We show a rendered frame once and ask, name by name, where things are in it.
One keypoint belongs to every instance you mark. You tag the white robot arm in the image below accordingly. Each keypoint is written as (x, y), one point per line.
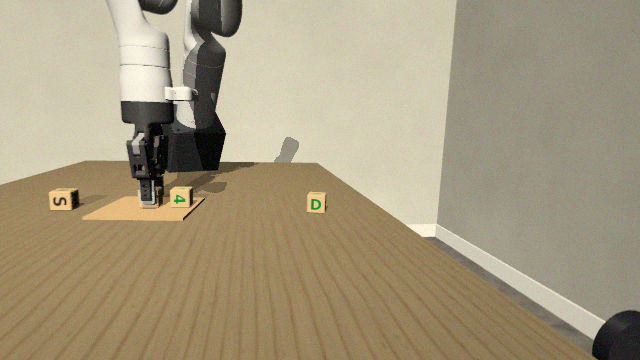
(145, 55)

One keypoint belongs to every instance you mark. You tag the wooden letter block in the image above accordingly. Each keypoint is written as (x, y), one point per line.
(181, 197)
(316, 202)
(159, 199)
(64, 199)

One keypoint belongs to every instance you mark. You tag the tan square mat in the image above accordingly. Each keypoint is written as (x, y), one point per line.
(127, 208)

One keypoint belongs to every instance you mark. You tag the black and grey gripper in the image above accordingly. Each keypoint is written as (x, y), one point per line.
(146, 116)

